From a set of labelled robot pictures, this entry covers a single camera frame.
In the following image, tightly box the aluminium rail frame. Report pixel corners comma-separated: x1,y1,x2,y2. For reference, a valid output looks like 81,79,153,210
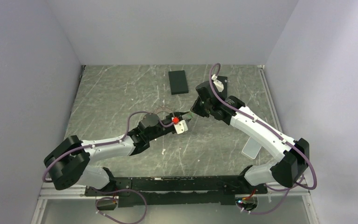
42,63,312,214

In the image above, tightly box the plain black rectangular box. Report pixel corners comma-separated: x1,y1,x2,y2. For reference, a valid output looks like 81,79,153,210
168,70,189,95

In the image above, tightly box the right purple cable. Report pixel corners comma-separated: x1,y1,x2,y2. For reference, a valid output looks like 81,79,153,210
208,63,318,216

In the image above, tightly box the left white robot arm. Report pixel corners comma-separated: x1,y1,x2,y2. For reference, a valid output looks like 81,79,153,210
42,112,193,196

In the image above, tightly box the clear plastic card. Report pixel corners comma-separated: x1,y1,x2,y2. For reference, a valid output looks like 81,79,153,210
241,138,262,160

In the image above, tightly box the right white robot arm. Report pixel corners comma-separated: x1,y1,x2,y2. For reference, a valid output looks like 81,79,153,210
191,81,309,194

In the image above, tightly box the toothed metal sprocket ring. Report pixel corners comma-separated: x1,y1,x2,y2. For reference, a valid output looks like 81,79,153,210
150,105,174,116

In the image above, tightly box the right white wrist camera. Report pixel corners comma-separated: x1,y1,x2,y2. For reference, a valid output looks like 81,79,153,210
211,74,225,92

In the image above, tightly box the black box with label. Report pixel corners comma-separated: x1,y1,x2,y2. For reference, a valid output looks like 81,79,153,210
217,76,228,99

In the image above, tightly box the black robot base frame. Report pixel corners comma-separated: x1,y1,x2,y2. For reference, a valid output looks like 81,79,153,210
85,175,268,208

